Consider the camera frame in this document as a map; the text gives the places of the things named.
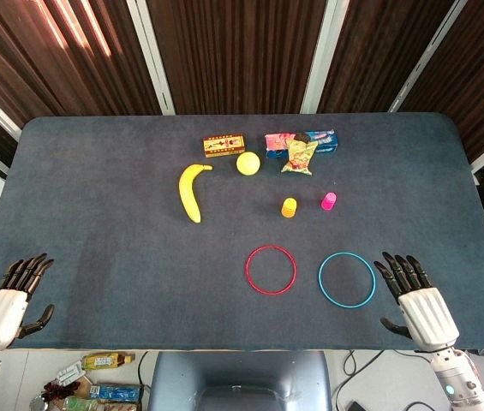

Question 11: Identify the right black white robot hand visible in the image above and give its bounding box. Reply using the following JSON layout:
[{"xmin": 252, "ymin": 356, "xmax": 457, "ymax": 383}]
[{"xmin": 373, "ymin": 251, "xmax": 460, "ymax": 353}]

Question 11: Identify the blue plastic ring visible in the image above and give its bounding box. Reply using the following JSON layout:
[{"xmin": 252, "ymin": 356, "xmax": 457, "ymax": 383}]
[{"xmin": 318, "ymin": 252, "xmax": 377, "ymax": 309}]

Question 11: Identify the red plastic ring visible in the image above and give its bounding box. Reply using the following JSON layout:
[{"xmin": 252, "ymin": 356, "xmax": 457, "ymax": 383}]
[{"xmin": 244, "ymin": 244, "xmax": 298, "ymax": 295}]

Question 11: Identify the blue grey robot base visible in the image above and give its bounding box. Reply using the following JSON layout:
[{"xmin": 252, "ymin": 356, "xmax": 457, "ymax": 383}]
[{"xmin": 146, "ymin": 350, "xmax": 332, "ymax": 411}]

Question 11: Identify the orange small cup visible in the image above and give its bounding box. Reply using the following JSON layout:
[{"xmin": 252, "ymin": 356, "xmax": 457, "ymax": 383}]
[{"xmin": 280, "ymin": 196, "xmax": 299, "ymax": 219}]

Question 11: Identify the green tea bottle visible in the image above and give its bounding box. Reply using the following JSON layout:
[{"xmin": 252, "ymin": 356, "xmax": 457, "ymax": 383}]
[{"xmin": 81, "ymin": 351, "xmax": 136, "ymax": 372}]

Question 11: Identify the green plastic bottle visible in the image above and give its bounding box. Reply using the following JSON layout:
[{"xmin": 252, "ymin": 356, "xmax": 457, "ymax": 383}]
[{"xmin": 62, "ymin": 396, "xmax": 99, "ymax": 411}]

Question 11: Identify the blue upholstered table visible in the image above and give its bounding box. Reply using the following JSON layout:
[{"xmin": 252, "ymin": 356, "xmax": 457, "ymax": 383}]
[{"xmin": 0, "ymin": 111, "xmax": 484, "ymax": 352}]

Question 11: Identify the blue snack packet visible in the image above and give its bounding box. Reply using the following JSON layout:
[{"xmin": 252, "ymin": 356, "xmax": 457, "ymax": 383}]
[{"xmin": 88, "ymin": 384, "xmax": 144, "ymax": 402}]

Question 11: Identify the blue cookie box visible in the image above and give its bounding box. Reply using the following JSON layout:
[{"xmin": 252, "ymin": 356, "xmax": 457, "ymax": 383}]
[{"xmin": 264, "ymin": 129, "xmax": 340, "ymax": 161}]

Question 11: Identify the yellow green snack bag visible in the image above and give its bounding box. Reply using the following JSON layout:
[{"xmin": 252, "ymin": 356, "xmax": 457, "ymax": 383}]
[{"xmin": 280, "ymin": 138, "xmax": 319, "ymax": 176}]

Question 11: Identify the yellow banana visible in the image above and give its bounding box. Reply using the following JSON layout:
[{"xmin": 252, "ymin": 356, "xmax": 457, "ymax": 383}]
[{"xmin": 177, "ymin": 163, "xmax": 214, "ymax": 224}]

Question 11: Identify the yellow tennis ball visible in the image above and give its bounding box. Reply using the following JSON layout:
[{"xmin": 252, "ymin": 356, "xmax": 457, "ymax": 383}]
[{"xmin": 236, "ymin": 151, "xmax": 262, "ymax": 176}]

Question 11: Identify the brown pleated curtain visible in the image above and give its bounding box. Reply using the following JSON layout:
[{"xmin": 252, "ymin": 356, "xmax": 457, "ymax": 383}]
[
  {"xmin": 0, "ymin": 0, "xmax": 162, "ymax": 129},
  {"xmin": 317, "ymin": 0, "xmax": 456, "ymax": 115},
  {"xmin": 398, "ymin": 0, "xmax": 484, "ymax": 164},
  {"xmin": 146, "ymin": 0, "xmax": 327, "ymax": 116}
]

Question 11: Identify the red yellow cardboard box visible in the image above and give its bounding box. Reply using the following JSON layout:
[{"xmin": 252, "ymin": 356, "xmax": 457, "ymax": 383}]
[{"xmin": 202, "ymin": 134, "xmax": 246, "ymax": 159}]

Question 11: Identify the black floor cable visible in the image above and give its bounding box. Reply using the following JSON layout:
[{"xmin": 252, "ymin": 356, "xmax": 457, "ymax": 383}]
[{"xmin": 334, "ymin": 349, "xmax": 382, "ymax": 411}]

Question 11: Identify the black power cable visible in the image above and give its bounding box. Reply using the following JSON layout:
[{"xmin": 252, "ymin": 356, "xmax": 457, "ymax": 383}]
[{"xmin": 137, "ymin": 350, "xmax": 151, "ymax": 389}]

